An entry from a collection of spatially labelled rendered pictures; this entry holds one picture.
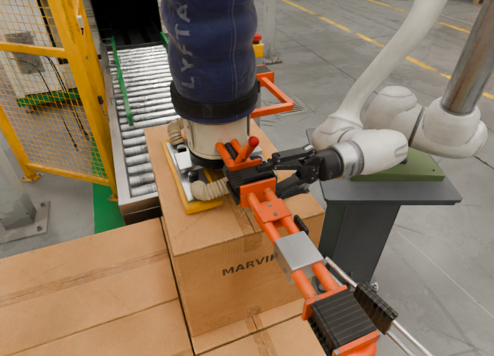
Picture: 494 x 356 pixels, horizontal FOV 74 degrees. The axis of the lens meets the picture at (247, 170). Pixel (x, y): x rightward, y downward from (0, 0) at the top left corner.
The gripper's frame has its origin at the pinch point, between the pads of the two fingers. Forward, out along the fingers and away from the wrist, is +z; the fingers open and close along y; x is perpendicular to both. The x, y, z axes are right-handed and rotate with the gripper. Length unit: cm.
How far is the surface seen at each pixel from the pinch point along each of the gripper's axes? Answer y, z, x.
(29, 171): 100, 99, 182
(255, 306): 48.4, -0.1, -2.2
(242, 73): -18.9, -3.6, 16.1
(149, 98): 55, 6, 170
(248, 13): -31.0, -5.6, 17.9
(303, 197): 13.9, -16.6, 4.5
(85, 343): 54, 50, 9
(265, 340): 54, 0, -11
